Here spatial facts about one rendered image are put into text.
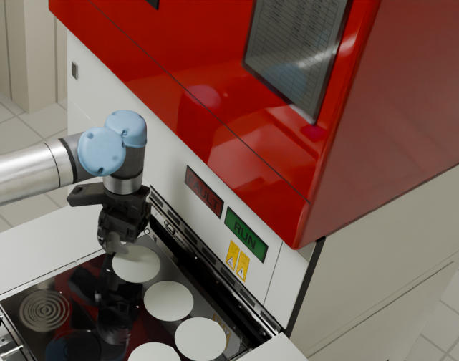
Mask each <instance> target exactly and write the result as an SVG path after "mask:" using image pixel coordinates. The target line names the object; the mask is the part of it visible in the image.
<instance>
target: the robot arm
mask: <svg viewBox="0 0 459 361"><path fill-rule="evenodd" d="M147 142H148V139H147V124H146V121H145V119H144V118H143V117H142V116H141V115H139V114H138V113H136V112H133V111H131V110H117V111H114V112H113V113H112V114H111V115H108V116H107V118H106V121H105V124H104V127H91V128H90V129H88V130H86V131H83V132H80V133H76V134H73V135H68V136H65V137H63V138H59V139H52V140H50V141H47V142H45V143H40V144H37V145H33V146H29V147H26V148H22V149H19V150H15V151H11V152H8V153H4V154H1V155H0V207H2V206H6V205H9V204H11V203H15V202H17V201H22V200H24V199H27V198H31V197H33V196H38V195H40V194H43V193H46V192H50V191H53V190H56V189H58V188H62V187H65V186H69V185H72V184H75V183H80V182H82V181H86V180H89V179H91V178H96V177H102V182H98V183H86V184H80V185H76V186H75V187H74V188H73V190H72V191H71V193H70V194H69V195H68V196H67V202H68V203H69V205H70V206H71V207H78V206H91V205H99V204H102V207H103V208H102V210H101V211H100V214H99V218H98V226H97V240H98V242H99V244H100V246H101V247H102V248H103V249H104V250H105V252H106V253H108V254H111V255H112V254H113V253H114V252H117V253H120V254H128V253H129V250H128V248H127V247H126V246H125V245H123V244H122V243H121V241H122V242H128V243H132V244H134V243H136V242H137V237H138V236H139V235H140V233H141V232H143V231H144V229H145V228H146V226H147V225H148V222H149V223H150V215H151V208H152V204H151V203H148V202H146V198H147V196H148V195H149V193H150V188H149V187H147V186H144V185H142V177H143V168H144V162H145V148H146V145H147Z"/></svg>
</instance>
